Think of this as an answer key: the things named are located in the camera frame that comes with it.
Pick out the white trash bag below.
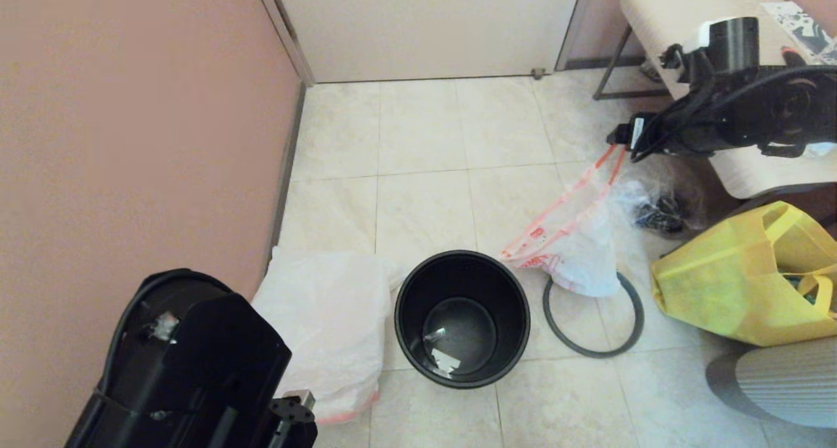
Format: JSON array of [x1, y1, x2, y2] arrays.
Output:
[[251, 246, 415, 427], [500, 143, 630, 299]]

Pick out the yellow fabric tote bag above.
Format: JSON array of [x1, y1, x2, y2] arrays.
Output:
[[649, 201, 837, 347]]

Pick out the clear plastic bag black contents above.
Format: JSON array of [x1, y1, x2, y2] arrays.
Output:
[[615, 172, 708, 237]]

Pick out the black round trash bin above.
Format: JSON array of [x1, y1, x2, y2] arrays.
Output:
[[394, 250, 531, 390]]

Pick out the grey bin rim ring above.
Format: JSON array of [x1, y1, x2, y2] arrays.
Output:
[[542, 270, 646, 359]]

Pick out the beige wood-grain bench top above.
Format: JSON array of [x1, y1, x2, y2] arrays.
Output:
[[620, 0, 837, 199]]

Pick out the long black left arm cable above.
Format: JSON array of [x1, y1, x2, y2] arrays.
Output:
[[98, 269, 233, 409]]

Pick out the teal patterned cloth item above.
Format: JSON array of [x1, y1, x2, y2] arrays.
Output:
[[780, 275, 816, 306]]

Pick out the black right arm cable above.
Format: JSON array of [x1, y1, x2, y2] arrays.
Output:
[[630, 64, 837, 162]]

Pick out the white paper scrap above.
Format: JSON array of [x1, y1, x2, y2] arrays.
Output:
[[431, 348, 462, 375]]

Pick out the grey ribbed round object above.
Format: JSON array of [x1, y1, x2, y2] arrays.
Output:
[[705, 336, 837, 429]]

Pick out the white folded trash bag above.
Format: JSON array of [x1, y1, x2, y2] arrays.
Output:
[[251, 246, 415, 427]]

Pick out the white door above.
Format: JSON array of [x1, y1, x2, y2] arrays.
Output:
[[270, 0, 584, 84]]

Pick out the black white printed paper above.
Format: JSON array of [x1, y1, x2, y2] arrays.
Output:
[[761, 1, 837, 64]]

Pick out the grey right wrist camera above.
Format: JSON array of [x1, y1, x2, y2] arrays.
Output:
[[660, 41, 692, 73]]

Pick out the beige wooden bench table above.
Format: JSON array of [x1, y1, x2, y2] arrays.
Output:
[[592, 26, 837, 221]]

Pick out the beige door frame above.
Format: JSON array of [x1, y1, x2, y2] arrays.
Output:
[[252, 0, 316, 88]]

